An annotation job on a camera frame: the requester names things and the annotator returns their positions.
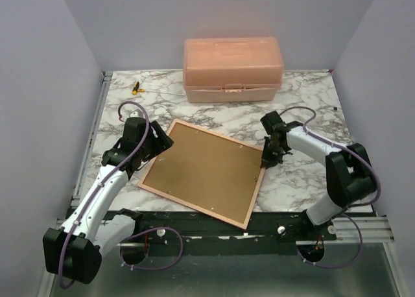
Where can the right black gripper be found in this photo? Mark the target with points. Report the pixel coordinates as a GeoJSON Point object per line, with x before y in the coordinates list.
{"type": "Point", "coordinates": [268, 160]}

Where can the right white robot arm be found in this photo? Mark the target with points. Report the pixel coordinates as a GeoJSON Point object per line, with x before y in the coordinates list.
{"type": "Point", "coordinates": [349, 173]}

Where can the pink wooden picture frame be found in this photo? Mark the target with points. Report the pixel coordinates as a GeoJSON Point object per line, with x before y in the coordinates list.
{"type": "Point", "coordinates": [201, 209]}

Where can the pink translucent plastic toolbox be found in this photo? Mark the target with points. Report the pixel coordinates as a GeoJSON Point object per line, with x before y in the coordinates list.
{"type": "Point", "coordinates": [232, 69]}

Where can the yellow black screwdriver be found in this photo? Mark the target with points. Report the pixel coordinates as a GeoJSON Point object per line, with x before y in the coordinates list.
{"type": "Point", "coordinates": [138, 89]}

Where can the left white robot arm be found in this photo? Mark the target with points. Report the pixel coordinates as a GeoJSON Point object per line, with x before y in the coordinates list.
{"type": "Point", "coordinates": [75, 250]}

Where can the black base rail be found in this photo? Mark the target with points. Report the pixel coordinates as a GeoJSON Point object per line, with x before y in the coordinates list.
{"type": "Point", "coordinates": [167, 233]}

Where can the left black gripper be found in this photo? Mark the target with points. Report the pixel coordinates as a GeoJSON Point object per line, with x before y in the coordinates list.
{"type": "Point", "coordinates": [162, 142]}

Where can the brown cardboard backing board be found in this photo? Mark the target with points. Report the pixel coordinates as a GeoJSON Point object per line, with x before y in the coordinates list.
{"type": "Point", "coordinates": [204, 170]}

